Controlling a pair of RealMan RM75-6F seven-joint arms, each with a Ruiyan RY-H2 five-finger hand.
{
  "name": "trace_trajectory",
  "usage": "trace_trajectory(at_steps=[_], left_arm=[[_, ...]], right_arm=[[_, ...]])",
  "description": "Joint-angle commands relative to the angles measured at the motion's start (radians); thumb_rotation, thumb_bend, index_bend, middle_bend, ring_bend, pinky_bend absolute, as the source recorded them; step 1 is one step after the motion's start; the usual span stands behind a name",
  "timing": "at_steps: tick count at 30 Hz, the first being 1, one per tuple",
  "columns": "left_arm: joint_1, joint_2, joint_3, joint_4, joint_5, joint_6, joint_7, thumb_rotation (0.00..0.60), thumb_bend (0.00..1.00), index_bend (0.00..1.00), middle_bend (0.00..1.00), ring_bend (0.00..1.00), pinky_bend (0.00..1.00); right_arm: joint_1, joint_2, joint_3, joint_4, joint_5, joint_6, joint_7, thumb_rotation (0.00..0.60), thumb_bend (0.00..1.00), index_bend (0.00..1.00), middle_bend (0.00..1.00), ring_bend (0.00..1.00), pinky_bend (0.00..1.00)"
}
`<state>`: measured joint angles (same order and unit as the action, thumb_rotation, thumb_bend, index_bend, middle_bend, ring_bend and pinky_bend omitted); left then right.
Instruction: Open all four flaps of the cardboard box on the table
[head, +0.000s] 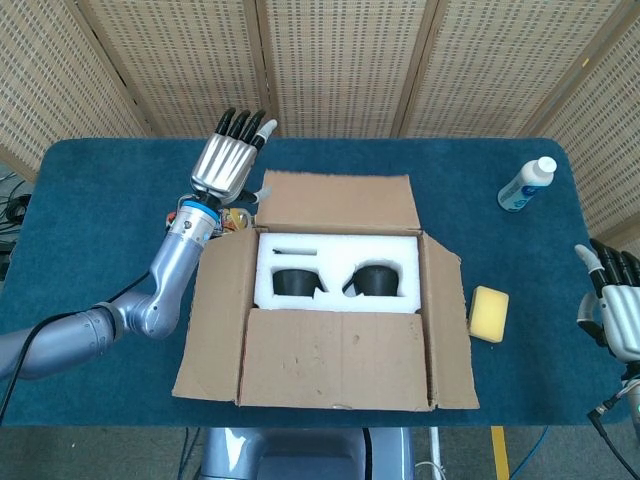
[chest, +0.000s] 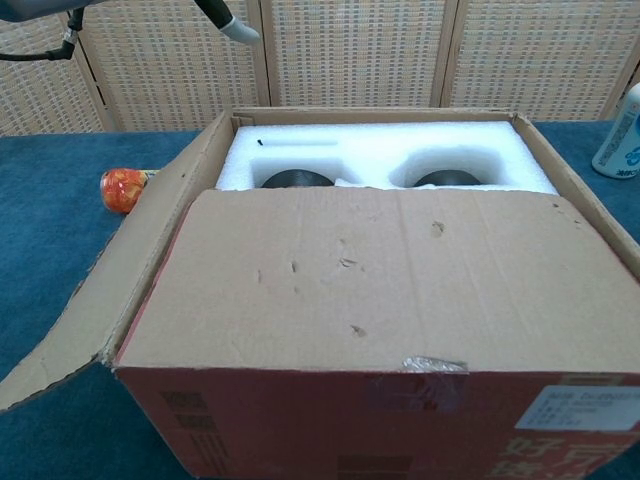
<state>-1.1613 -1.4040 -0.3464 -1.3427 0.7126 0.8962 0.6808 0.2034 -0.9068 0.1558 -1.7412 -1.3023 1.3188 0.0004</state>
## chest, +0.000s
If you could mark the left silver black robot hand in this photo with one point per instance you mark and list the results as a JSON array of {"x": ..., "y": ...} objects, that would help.
[{"x": 240, "y": 32}]

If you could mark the red brown cardboard box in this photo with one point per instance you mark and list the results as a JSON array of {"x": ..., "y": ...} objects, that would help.
[{"x": 350, "y": 280}]

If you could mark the woven folding screen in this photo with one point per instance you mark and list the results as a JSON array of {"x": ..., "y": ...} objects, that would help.
[{"x": 350, "y": 60}]

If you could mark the white foam insert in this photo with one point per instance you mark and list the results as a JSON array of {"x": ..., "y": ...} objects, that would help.
[{"x": 370, "y": 150}]

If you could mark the orange drink bottle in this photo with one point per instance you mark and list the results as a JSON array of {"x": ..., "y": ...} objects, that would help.
[{"x": 122, "y": 192}]

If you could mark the blue carpet table cover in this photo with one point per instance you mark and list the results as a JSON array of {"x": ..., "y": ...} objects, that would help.
[{"x": 50, "y": 225}]

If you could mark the white bottle blue label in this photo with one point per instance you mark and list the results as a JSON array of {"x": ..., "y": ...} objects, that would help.
[{"x": 620, "y": 145}]

